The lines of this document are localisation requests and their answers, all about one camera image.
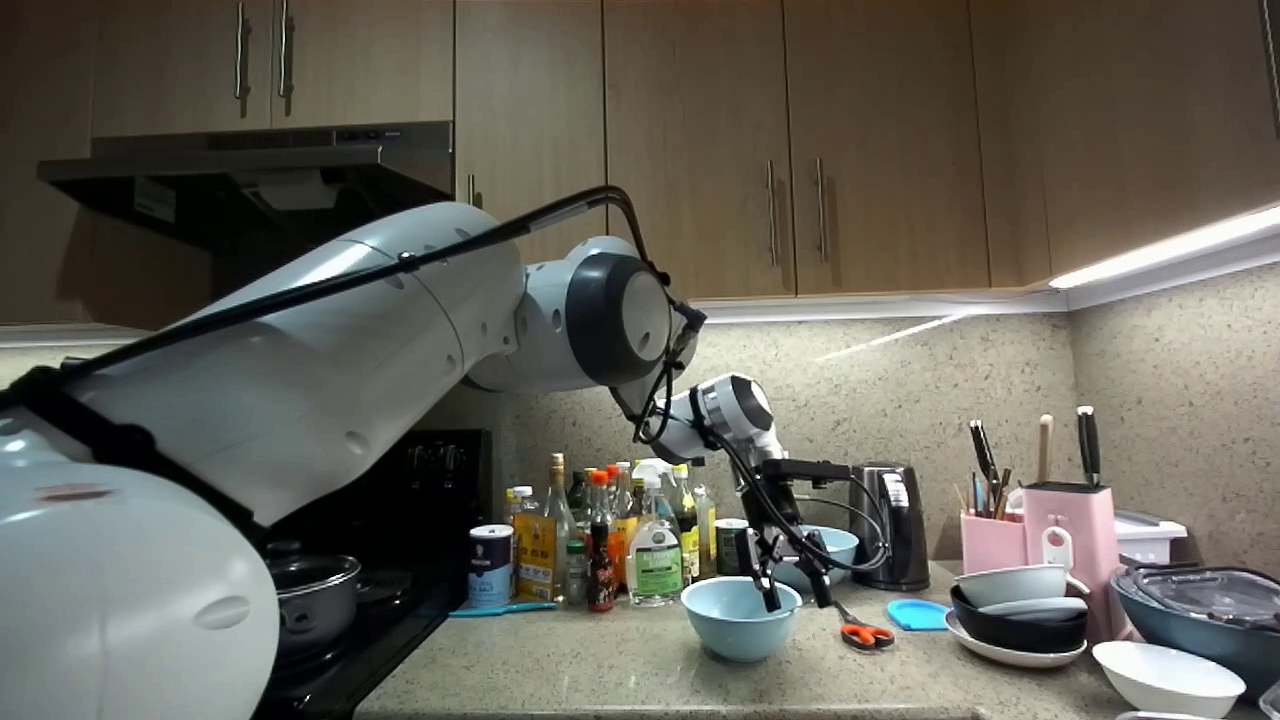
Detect orange scissors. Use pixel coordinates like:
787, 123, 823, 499
831, 602, 892, 650

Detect white spray bottle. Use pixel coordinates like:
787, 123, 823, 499
628, 461, 680, 605

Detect blue bowl near edge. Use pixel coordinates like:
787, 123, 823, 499
680, 578, 804, 663

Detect black range hood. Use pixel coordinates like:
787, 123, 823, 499
37, 123, 455, 258

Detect under cabinet light strip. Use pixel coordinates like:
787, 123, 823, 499
1047, 203, 1280, 294

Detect black electric kettle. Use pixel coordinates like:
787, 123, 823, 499
849, 464, 926, 593

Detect pink utensil holder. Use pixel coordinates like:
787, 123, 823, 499
961, 512, 1023, 571

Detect small blue lid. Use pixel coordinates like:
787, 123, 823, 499
883, 596, 946, 632

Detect yellow label oil bottle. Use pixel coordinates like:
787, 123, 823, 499
511, 486, 556, 602

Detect white salt canister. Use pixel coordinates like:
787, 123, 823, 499
468, 526, 511, 610

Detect black pot on stove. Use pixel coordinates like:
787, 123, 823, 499
268, 558, 358, 657

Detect orange cap sauce bottle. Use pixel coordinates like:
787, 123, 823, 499
588, 470, 616, 612

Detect blue bowl with white contents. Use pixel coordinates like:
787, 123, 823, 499
800, 526, 859, 571

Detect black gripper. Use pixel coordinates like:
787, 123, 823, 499
742, 461, 850, 612

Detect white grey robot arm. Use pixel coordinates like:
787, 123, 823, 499
0, 183, 828, 720

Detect small white bowl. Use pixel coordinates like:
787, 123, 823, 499
1093, 641, 1245, 720

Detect pink knife block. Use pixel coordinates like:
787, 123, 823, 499
1023, 480, 1124, 641

